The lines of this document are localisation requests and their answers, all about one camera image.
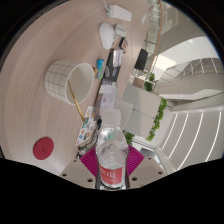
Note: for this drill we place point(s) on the flat round red coaster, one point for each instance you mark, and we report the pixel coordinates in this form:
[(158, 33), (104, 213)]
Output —
[(43, 148)]

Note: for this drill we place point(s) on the black chair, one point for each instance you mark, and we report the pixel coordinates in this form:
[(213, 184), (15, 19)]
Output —
[(141, 59)]

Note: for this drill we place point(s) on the dark red phone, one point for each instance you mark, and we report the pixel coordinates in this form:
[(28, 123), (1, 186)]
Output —
[(123, 45)]

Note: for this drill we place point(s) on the ceiling light strips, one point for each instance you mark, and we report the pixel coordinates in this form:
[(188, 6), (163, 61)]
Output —
[(185, 133)]

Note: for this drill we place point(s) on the clear red-labelled water bottle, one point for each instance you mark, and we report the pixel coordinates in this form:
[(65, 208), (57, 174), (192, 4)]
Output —
[(111, 156)]

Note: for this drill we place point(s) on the plant in white planter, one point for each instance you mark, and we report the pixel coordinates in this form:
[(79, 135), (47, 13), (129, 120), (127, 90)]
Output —
[(152, 76)]

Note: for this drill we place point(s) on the small teal tube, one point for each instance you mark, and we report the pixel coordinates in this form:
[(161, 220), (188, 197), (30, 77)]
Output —
[(100, 68)]

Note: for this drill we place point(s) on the small grey-white case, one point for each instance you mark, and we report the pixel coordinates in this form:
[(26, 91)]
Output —
[(120, 30)]

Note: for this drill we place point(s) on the black notebook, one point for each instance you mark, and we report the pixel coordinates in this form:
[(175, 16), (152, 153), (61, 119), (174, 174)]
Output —
[(112, 71)]

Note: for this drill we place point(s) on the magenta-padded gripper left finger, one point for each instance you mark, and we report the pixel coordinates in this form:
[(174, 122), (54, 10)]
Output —
[(75, 170)]

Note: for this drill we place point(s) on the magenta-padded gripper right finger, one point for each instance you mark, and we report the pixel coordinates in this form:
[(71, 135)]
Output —
[(148, 170)]

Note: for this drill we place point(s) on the plant in brown planter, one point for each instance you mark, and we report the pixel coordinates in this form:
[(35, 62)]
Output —
[(140, 82)]

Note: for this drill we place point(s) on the white power strip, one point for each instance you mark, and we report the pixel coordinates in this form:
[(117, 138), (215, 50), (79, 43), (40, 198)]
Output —
[(119, 12)]

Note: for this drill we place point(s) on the green plants atop cabinet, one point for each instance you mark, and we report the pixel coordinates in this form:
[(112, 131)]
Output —
[(159, 115)]

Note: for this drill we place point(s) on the white printed booklet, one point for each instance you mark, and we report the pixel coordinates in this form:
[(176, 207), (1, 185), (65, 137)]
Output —
[(107, 96)]

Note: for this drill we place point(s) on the gold stirring stick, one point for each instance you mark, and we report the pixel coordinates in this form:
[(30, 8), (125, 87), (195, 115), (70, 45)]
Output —
[(77, 103)]

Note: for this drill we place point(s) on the white grid-pattern mug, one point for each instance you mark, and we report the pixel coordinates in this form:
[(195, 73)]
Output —
[(56, 80)]

